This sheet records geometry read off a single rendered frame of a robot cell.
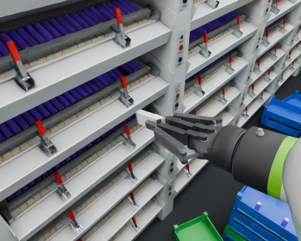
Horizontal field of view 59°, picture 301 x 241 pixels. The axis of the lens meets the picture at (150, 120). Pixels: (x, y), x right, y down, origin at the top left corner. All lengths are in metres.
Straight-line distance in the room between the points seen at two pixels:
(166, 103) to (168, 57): 0.18
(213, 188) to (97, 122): 1.13
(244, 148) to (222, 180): 1.38
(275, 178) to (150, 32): 0.54
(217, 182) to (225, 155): 1.34
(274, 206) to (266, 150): 0.96
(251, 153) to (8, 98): 0.44
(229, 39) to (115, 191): 0.81
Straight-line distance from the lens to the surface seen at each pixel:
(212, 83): 1.29
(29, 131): 0.71
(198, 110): 1.39
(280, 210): 1.35
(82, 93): 0.79
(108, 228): 1.18
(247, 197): 1.34
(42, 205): 0.83
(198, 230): 1.56
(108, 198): 1.03
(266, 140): 0.41
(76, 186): 0.85
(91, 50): 0.68
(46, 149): 0.68
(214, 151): 0.43
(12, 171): 0.69
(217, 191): 1.72
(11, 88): 0.59
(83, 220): 1.00
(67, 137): 0.72
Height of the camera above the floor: 1.37
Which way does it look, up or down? 40 degrees down
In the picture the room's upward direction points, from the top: straight up
